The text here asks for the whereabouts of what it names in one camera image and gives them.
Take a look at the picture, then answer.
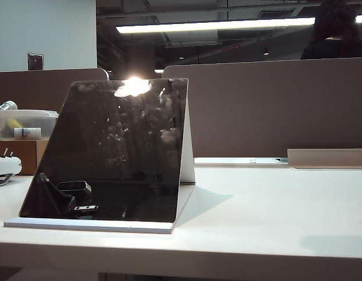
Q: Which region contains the white folding stand mirror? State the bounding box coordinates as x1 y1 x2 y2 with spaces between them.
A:
4 77 196 235

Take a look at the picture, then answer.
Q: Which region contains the brown desk partition panel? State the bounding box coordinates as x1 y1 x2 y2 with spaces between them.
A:
161 57 362 158
0 68 108 114

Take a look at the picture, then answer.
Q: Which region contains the long fluorescent ceiling light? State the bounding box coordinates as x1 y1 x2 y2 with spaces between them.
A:
115 14 362 34

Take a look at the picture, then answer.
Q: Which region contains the clear plastic storage box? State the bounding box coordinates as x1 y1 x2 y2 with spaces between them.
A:
0 109 59 141

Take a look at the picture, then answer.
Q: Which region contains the white labelled tube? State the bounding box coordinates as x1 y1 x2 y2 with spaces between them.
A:
13 126 42 140

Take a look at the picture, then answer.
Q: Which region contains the brown cardboard box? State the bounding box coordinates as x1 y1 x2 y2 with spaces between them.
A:
0 139 50 176

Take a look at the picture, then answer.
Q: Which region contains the silver metal bottle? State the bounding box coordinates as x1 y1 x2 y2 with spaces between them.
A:
0 100 18 113

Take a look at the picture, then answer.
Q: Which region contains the white handheld controller device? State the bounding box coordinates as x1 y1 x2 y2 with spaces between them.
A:
0 148 23 188

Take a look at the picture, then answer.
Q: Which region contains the person in black top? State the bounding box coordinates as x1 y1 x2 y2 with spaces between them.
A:
300 0 362 60

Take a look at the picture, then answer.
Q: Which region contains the white desk rear rail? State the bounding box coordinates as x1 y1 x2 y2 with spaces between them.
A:
194 157 289 166

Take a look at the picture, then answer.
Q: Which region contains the dark wall switch plate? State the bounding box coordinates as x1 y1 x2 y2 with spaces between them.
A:
27 52 44 71

